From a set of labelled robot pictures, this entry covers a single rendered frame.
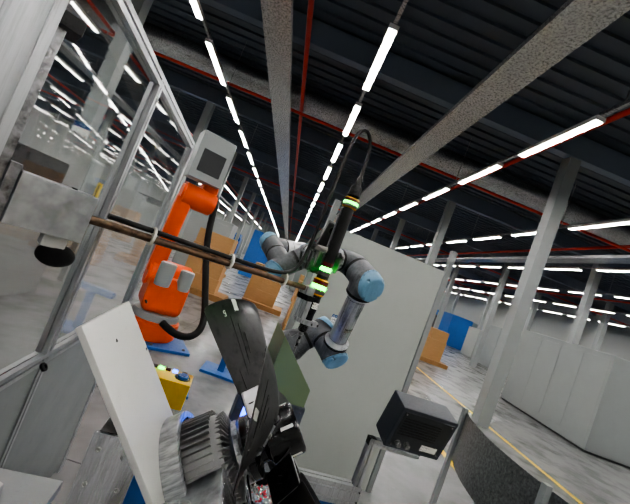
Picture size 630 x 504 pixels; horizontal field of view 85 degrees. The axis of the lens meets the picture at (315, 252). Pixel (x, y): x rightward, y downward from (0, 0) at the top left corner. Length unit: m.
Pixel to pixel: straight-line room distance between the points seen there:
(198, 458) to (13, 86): 0.71
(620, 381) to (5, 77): 10.73
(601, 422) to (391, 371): 7.91
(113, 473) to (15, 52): 0.72
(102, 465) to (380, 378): 2.55
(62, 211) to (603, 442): 10.75
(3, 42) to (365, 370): 2.90
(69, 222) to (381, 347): 2.74
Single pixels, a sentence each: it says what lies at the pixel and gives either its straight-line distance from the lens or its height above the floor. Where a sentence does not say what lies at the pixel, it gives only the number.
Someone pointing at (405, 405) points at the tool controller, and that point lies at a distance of 1.52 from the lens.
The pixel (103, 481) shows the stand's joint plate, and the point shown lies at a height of 1.06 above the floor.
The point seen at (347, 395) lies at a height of 0.72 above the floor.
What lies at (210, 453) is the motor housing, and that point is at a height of 1.16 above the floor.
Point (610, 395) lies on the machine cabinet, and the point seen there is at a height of 1.38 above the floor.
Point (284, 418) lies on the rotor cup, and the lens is 0.90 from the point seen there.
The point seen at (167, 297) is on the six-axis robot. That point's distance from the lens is 4.76.
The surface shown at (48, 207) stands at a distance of 0.59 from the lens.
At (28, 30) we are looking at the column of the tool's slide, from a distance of 0.59.
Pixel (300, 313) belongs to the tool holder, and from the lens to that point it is 0.92.
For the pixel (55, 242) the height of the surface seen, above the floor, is 1.50.
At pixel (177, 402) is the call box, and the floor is 1.01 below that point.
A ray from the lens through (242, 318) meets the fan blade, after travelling 0.95.
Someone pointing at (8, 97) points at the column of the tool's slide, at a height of 1.66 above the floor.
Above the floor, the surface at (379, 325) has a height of 1.36.
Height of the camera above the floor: 1.59
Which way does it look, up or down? 3 degrees up
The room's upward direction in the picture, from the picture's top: 21 degrees clockwise
